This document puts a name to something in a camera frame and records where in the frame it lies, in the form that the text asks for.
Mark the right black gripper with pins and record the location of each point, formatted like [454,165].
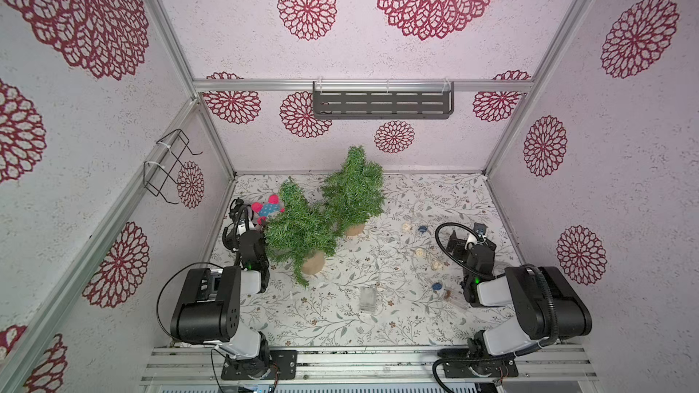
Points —
[480,248]

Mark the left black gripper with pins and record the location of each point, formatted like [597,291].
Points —
[240,224]

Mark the green christmas tree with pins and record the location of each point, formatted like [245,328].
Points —
[354,195]
[300,232]

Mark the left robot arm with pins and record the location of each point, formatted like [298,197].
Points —
[208,309]

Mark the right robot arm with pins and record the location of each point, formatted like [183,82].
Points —
[546,308]

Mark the colourful plush toy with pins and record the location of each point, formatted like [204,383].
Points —
[263,211]

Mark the clear plastic battery box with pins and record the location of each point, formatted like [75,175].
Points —
[368,299]

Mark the black wire wall rack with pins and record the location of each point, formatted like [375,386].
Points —
[175,177]

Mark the grey wall shelf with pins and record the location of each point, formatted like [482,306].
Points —
[381,105]

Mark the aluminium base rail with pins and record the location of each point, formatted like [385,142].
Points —
[354,365]

